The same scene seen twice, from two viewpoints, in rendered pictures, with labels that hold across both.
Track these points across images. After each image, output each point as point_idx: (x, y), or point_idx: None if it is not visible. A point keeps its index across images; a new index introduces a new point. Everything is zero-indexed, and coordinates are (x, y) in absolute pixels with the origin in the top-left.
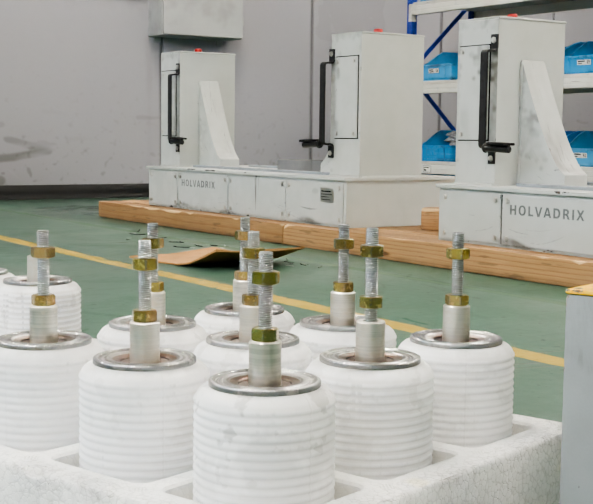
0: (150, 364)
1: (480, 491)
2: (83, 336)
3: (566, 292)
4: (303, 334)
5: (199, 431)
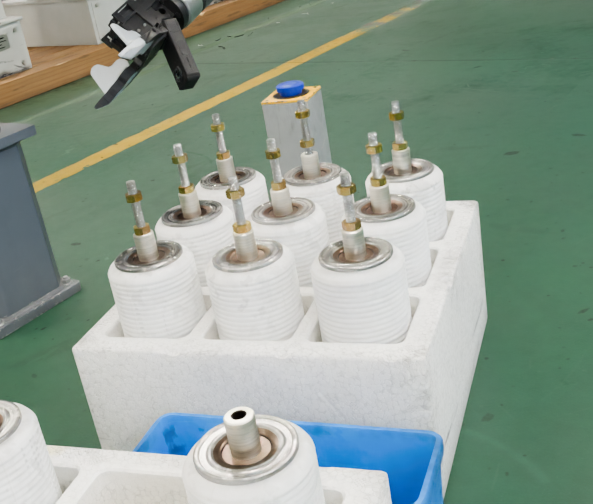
0: (399, 198)
1: None
2: (331, 247)
3: (307, 100)
4: (223, 219)
5: (439, 195)
